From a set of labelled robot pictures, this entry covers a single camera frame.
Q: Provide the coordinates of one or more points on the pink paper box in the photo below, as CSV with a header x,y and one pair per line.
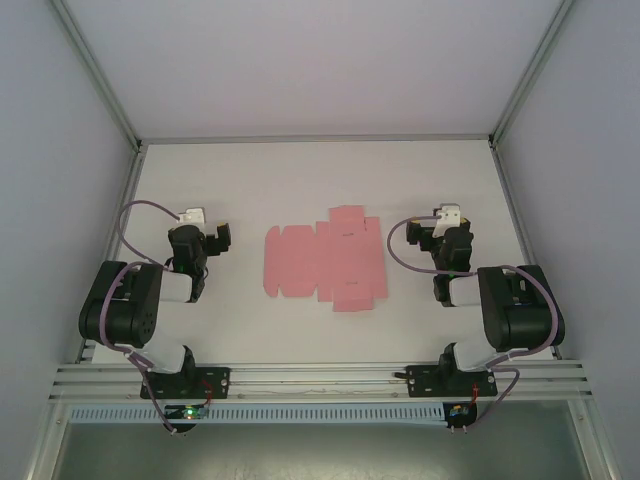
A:
x,y
325,260

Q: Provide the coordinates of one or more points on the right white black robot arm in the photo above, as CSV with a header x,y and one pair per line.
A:
x,y
520,315

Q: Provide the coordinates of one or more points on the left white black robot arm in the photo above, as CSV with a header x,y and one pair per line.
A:
x,y
120,315

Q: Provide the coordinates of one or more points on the small green circuit board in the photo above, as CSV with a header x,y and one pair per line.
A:
x,y
458,411

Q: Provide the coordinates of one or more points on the circuit board with green light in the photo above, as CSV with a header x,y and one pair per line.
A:
x,y
189,413

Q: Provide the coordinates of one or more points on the black round mounting disc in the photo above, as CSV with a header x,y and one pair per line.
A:
x,y
462,424
182,428

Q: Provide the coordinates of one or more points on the grey metal panel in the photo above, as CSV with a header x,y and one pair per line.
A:
x,y
320,455

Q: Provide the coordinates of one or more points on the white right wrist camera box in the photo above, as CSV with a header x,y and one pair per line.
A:
x,y
446,217

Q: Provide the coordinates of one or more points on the aluminium frame crossbar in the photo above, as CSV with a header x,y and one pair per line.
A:
x,y
315,138

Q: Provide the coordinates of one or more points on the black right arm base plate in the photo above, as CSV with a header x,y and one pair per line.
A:
x,y
425,382

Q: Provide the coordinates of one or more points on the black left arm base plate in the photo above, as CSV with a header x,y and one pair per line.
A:
x,y
215,382

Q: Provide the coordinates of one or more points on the aluminium mounting rail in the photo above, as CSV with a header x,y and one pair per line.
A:
x,y
320,382

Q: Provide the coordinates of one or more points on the aluminium frame post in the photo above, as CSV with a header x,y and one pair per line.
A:
x,y
537,65
95,70

